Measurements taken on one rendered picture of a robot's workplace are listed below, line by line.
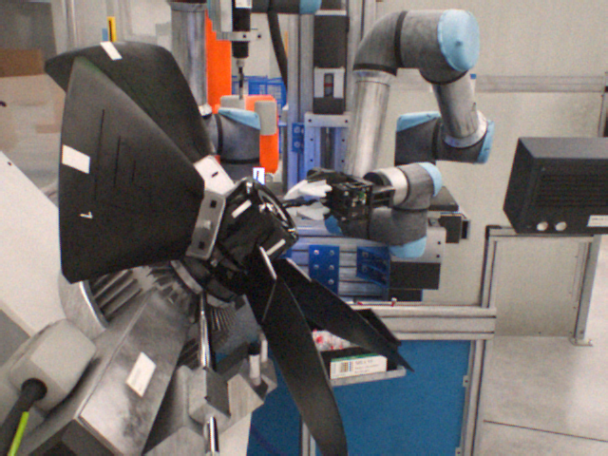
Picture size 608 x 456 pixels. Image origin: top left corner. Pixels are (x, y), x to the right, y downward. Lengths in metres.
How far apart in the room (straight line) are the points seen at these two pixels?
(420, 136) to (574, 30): 1.46
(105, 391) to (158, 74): 0.52
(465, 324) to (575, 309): 1.88
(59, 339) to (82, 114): 0.23
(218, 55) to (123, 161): 4.37
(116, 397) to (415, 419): 1.07
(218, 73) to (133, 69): 4.07
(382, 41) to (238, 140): 0.55
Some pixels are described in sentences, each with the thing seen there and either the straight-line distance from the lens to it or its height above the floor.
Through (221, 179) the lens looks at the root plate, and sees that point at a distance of 0.88.
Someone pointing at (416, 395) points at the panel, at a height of 0.62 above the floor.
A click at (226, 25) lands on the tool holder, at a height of 1.47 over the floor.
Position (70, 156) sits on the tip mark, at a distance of 0.58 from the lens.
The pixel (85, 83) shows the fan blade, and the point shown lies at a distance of 0.63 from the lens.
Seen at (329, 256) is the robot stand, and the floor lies 0.87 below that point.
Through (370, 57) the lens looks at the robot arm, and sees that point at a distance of 1.27.
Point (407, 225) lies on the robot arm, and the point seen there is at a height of 1.10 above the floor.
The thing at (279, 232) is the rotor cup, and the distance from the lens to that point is 0.79.
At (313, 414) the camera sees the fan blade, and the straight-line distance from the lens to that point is 0.74.
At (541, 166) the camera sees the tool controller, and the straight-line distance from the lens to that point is 1.31.
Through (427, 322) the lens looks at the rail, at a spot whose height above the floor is 0.83.
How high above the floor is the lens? 1.45
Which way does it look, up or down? 18 degrees down
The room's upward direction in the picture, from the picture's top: 1 degrees clockwise
